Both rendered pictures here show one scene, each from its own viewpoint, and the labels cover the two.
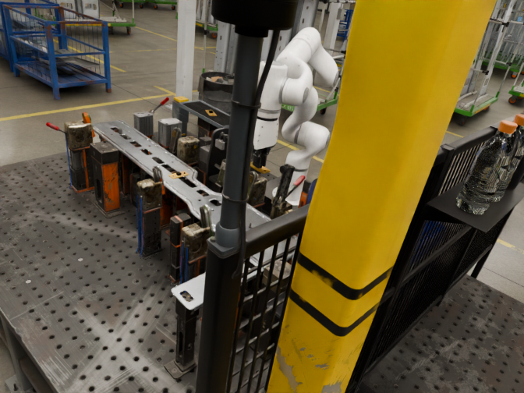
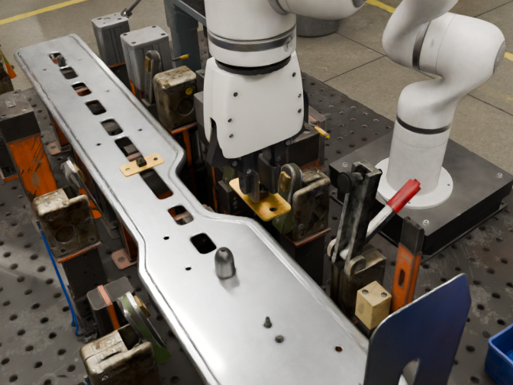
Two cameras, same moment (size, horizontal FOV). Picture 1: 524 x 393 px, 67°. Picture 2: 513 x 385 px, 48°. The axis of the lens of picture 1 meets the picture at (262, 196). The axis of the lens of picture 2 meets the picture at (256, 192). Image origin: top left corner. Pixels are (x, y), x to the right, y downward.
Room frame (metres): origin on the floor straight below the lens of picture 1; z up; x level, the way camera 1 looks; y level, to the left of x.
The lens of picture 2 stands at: (0.71, -0.14, 1.68)
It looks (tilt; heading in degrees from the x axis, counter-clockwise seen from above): 40 degrees down; 19
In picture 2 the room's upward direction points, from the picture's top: 3 degrees counter-clockwise
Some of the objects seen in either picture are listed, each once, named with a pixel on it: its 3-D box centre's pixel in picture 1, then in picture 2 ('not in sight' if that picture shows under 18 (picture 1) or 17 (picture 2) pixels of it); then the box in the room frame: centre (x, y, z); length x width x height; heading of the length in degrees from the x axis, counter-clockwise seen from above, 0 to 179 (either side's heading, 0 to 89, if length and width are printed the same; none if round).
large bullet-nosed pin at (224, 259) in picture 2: not in sight; (224, 263); (1.29, 0.12, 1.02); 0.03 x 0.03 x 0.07
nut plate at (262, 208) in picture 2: (258, 166); (259, 192); (1.20, 0.03, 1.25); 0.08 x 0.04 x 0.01; 48
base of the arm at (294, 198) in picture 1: (293, 182); (417, 151); (1.84, -0.15, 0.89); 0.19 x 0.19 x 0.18
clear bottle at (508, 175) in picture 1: (503, 158); not in sight; (0.85, -0.52, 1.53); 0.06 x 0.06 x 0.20
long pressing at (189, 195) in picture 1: (175, 174); (134, 163); (1.53, 0.39, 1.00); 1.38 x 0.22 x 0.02; 48
